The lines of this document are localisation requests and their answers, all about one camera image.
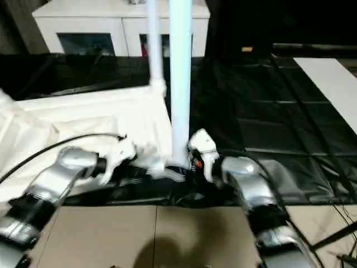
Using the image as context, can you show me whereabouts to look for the white cabinet with glass doors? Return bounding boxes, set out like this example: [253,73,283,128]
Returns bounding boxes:
[31,0,210,59]

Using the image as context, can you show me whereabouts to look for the grey curtain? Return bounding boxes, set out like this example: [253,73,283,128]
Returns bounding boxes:
[0,0,50,55]

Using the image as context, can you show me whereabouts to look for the black mat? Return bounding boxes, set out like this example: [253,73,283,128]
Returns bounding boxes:
[0,52,357,209]

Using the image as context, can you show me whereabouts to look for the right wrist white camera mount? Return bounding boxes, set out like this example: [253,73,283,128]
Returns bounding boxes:
[187,128,220,183]

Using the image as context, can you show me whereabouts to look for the white plastic table top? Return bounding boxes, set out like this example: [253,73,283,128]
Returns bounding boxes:
[0,83,187,202]

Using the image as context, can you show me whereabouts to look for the white flat board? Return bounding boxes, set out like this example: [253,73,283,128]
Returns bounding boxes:
[292,57,357,130]

